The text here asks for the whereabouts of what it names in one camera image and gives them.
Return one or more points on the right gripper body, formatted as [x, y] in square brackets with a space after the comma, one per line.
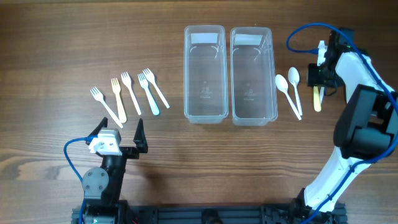
[321, 76]

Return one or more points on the yellow plastic spoon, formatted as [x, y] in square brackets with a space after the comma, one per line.
[316, 99]

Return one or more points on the yellow plastic fork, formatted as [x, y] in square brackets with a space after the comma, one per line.
[117, 91]

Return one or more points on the clear plastic container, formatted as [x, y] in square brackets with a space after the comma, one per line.
[253, 90]
[205, 74]

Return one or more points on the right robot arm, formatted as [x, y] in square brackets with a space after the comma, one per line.
[365, 133]

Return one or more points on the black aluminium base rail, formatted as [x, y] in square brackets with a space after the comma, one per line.
[262, 214]

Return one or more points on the white spoon container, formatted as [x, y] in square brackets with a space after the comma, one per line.
[282, 86]

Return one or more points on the right clear plastic container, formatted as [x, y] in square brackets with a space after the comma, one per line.
[253, 90]

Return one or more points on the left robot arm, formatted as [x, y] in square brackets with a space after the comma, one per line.
[102, 185]

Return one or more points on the left clear plastic container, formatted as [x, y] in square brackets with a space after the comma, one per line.
[205, 74]

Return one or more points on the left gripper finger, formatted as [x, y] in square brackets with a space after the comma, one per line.
[140, 137]
[103, 124]

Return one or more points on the white plastic fork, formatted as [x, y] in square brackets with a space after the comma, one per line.
[98, 96]
[127, 80]
[151, 78]

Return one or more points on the light blue plastic fork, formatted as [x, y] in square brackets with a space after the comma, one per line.
[145, 85]

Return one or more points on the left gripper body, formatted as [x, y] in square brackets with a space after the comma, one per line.
[130, 152]

